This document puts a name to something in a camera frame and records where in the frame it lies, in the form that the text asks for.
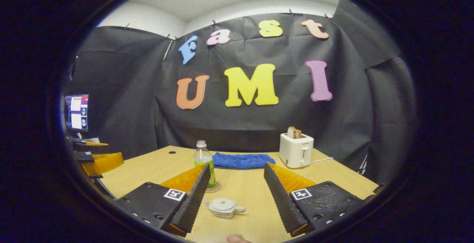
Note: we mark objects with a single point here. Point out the blue folded towel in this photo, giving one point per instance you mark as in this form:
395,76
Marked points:
244,160

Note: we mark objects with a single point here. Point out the computer monitor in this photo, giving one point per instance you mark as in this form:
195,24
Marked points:
77,113

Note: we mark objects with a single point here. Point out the round wooden coaster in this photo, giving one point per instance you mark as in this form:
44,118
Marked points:
217,188

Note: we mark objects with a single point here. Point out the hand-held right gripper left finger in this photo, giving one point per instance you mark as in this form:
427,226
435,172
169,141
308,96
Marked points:
190,202

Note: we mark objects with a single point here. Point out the white toaster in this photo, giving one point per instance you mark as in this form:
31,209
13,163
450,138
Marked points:
294,150

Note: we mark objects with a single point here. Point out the green label water bottle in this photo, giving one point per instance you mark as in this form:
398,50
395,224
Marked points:
203,157

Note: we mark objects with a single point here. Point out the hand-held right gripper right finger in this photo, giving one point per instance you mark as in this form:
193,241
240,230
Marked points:
283,202

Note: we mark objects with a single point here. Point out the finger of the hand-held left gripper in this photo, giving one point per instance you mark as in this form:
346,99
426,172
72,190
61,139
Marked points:
92,149
84,156

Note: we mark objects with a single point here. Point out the toast bread slice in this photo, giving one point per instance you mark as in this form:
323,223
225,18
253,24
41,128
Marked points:
294,132

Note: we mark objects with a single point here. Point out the white teacup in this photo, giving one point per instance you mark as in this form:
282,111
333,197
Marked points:
224,214

